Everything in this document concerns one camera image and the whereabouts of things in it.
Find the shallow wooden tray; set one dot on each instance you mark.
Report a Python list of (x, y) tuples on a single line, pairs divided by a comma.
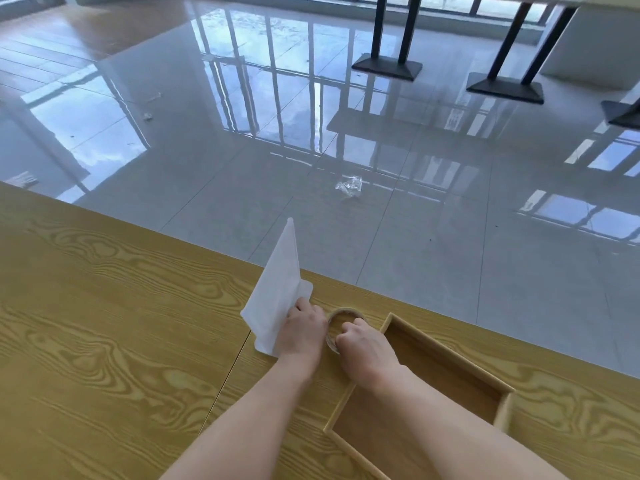
[(425, 394)]

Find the white cabinet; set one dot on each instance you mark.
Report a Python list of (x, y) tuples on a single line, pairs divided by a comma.
[(595, 44)]

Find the person's left hand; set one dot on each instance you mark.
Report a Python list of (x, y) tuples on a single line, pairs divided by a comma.
[(300, 332)]

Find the clear adhesive tape roll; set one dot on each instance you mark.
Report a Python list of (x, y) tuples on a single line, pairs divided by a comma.
[(334, 322)]

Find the crumpled clear plastic wrapper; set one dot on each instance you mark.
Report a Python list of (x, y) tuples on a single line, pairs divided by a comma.
[(349, 185)]

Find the black metal table leg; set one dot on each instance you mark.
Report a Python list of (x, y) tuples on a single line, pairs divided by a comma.
[(515, 59), (622, 112), (390, 39)]

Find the person's right forearm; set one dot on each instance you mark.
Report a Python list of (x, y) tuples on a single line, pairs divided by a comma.
[(450, 424)]

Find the person's right fingers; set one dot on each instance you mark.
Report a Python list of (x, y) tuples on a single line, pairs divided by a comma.
[(350, 332)]

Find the person's left fingers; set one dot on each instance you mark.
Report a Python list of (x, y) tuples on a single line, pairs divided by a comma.
[(302, 307)]

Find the person's right hand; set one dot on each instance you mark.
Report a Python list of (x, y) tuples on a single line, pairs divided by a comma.
[(367, 352)]

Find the person's left forearm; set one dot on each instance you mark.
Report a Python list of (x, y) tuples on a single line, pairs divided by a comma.
[(240, 419)]

